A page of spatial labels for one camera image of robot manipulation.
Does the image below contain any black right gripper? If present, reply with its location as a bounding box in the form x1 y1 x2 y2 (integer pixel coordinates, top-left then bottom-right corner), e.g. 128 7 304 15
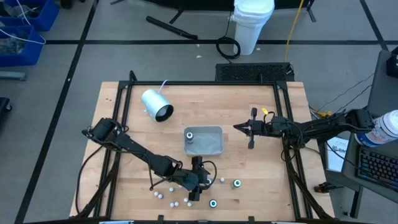
233 108 274 149

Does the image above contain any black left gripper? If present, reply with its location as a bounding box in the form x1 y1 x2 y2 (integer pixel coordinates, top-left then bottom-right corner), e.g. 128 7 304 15
183 156 213 202

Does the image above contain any light grey plastic bin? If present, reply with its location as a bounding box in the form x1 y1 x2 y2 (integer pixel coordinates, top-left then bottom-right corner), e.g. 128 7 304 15
183 125 224 156

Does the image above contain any black perforated computer case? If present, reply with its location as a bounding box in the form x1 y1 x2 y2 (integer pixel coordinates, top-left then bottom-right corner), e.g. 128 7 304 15
215 62 295 83

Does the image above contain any white cylindrical spot lamp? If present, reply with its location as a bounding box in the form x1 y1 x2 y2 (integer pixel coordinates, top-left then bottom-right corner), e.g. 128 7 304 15
141 88 175 123

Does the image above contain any white printed paper sheet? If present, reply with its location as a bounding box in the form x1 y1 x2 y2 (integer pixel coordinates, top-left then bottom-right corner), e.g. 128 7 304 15
325 136 350 174

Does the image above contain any black floor tool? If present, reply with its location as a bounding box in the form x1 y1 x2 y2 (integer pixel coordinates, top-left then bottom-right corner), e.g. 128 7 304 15
313 182 345 194

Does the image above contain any white plastic bucket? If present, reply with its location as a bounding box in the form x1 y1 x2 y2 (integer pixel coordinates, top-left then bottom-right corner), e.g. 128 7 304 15
229 0 276 56

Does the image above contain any grey desk surface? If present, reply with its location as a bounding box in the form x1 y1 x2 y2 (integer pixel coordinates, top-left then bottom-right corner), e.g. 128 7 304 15
366 49 398 118
340 114 398 205

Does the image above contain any black rod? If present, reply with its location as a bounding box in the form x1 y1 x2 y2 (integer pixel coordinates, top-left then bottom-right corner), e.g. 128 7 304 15
146 15 199 40

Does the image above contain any white blue wipes canister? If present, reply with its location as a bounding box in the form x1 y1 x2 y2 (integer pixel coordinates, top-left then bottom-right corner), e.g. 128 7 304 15
354 109 398 148

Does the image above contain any black computer keyboard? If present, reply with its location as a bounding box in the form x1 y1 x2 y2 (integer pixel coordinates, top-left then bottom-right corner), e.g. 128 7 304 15
355 145 398 191

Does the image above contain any black desk device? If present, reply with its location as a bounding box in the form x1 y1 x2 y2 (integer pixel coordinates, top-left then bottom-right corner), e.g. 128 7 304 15
386 46 398 78

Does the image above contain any black caster base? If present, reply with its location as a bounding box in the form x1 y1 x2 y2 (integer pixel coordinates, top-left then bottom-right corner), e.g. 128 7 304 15
0 97 13 123

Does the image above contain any grey metal bar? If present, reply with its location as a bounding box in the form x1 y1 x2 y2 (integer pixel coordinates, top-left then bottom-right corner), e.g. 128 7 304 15
0 71 28 82

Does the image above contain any blue storage bin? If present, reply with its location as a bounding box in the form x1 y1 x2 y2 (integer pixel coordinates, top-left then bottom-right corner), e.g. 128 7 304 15
0 25 44 68
0 0 60 32

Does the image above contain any black left gripper cable loop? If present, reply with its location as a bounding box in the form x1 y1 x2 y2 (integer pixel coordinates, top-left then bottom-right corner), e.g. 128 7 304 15
201 160 218 190

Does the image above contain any black coiled cable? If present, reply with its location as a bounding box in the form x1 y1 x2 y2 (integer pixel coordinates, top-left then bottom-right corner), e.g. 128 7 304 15
216 11 242 65

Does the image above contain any white lamp cable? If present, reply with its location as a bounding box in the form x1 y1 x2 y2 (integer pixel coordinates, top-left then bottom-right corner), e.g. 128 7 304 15
157 79 170 94

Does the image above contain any yellow hanging cable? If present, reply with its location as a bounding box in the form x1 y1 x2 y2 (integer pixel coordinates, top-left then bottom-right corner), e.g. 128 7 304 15
283 0 305 62

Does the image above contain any black left arm base cable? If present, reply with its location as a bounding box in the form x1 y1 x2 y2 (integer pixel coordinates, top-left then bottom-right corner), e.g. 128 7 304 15
75 144 106 216

